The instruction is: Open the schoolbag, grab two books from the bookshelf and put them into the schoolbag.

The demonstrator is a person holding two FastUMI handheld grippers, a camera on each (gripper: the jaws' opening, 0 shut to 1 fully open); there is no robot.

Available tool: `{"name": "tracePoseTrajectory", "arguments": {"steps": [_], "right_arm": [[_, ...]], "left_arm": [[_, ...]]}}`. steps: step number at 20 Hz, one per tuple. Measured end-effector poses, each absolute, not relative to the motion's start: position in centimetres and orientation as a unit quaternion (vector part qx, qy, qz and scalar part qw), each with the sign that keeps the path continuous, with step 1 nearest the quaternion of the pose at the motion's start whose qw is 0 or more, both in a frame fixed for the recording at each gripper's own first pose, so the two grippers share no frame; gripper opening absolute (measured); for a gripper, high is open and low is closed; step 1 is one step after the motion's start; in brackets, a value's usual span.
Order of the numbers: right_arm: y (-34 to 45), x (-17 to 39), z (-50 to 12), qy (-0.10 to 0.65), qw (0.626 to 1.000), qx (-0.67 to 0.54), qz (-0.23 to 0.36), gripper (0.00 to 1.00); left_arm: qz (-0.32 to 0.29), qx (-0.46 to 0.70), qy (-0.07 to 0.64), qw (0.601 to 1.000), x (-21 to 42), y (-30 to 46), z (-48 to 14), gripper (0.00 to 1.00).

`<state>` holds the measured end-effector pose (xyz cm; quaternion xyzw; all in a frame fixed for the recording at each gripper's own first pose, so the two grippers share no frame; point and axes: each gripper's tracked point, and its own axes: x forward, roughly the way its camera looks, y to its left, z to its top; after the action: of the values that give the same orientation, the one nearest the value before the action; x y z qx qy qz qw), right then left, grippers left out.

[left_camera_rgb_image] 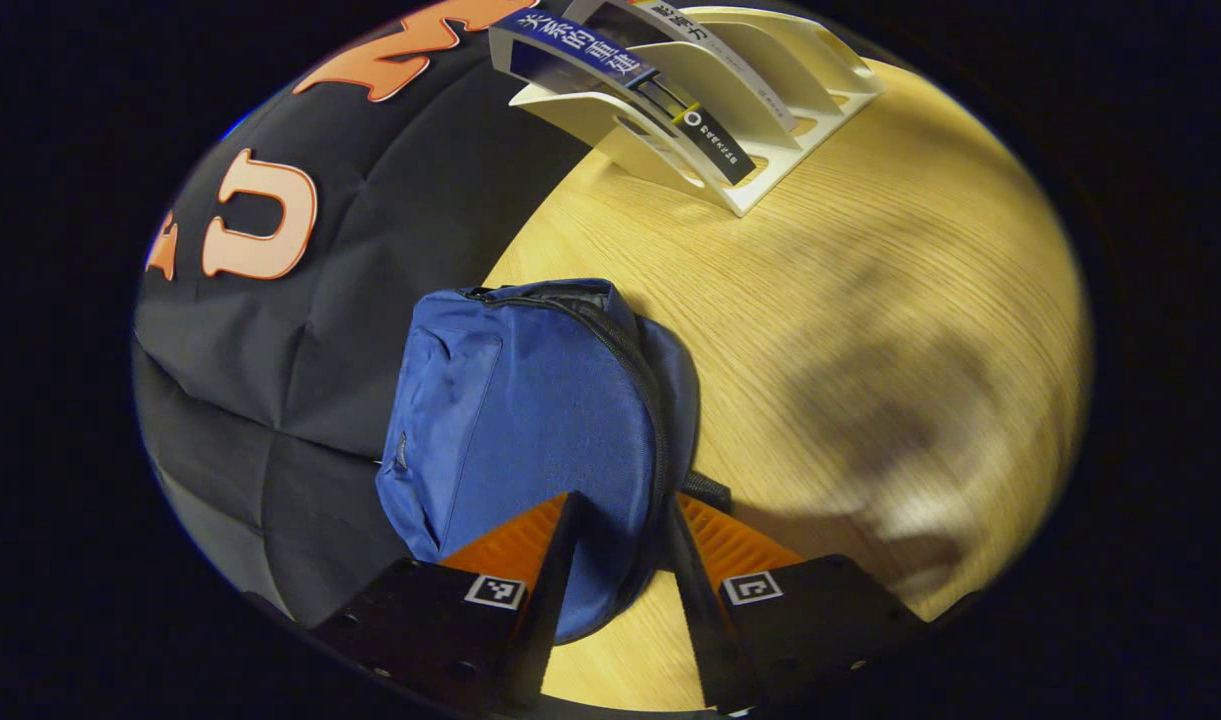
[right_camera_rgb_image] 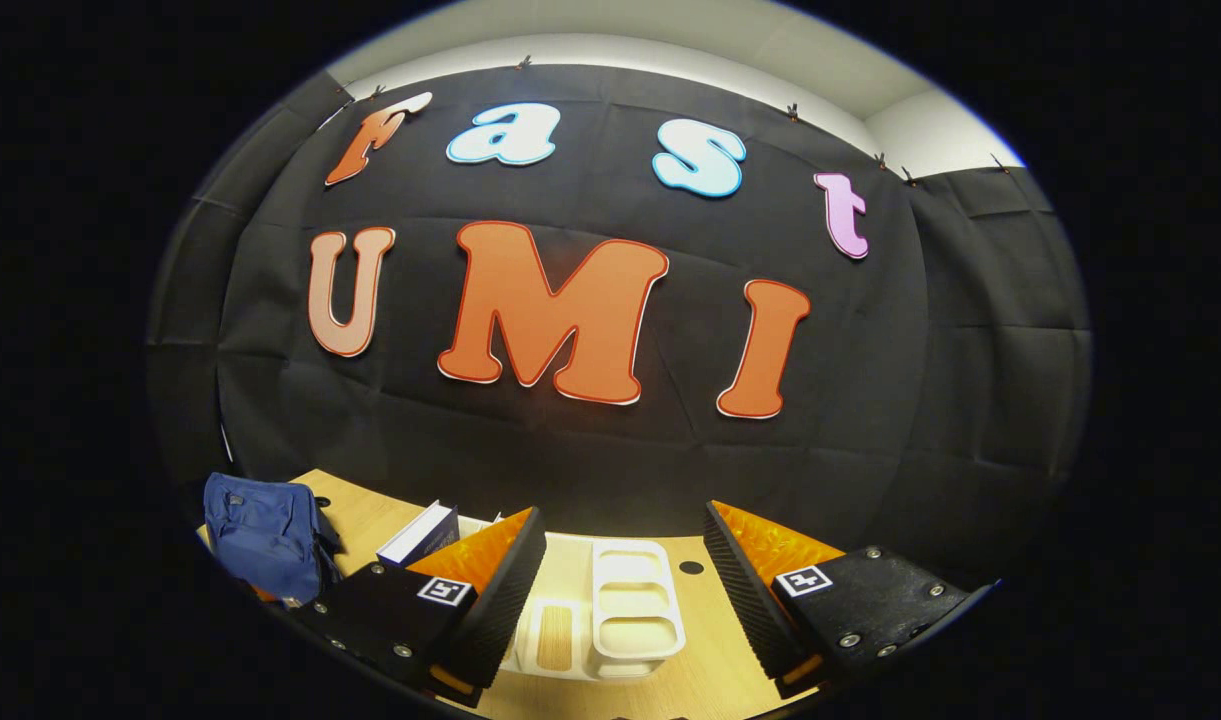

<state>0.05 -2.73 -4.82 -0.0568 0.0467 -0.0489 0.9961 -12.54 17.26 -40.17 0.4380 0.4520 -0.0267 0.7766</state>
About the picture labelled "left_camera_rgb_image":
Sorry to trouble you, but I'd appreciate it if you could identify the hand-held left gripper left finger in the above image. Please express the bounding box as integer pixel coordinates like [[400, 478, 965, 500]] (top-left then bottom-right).
[[310, 490, 586, 713]]

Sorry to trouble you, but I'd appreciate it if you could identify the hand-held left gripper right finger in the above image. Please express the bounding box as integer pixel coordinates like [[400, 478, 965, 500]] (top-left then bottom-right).
[[667, 492, 929, 716]]

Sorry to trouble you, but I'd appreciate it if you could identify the blue schoolbag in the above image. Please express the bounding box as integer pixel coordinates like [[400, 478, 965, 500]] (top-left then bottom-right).
[[375, 278, 733, 646]]

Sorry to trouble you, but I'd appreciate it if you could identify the blue cover book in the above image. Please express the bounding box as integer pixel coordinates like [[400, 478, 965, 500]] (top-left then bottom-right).
[[488, 8, 761, 187]]

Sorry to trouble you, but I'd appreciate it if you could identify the portrait cover book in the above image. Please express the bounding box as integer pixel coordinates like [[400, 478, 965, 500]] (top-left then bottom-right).
[[565, 0, 801, 151]]

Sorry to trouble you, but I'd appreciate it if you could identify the white bookshelf rack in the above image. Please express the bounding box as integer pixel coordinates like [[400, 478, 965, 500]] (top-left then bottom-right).
[[488, 0, 886, 219]]

